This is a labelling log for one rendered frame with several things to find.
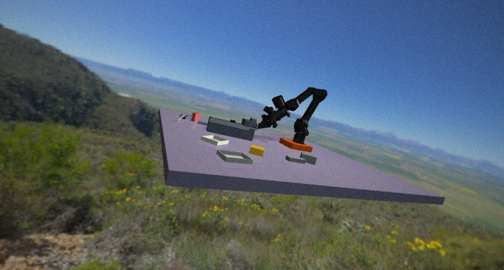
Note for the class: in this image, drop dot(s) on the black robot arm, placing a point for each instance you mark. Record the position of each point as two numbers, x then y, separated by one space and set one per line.
301 124

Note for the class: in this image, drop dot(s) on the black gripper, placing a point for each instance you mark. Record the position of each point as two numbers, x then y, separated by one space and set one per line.
267 120

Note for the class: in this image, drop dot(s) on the yellow square block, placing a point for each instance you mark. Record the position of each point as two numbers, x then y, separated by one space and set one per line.
256 150

